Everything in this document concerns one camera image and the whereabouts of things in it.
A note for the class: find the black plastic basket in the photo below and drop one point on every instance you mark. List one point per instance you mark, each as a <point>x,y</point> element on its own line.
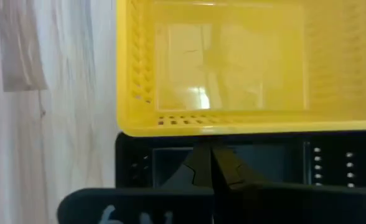
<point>332,168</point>

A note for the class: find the yellow plastic basket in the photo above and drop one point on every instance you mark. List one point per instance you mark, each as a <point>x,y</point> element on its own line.
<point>232,62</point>

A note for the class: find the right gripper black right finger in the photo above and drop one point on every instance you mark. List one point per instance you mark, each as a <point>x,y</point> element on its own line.
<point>229,174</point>

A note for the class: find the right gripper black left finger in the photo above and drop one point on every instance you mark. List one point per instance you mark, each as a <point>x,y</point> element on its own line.
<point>195,174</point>

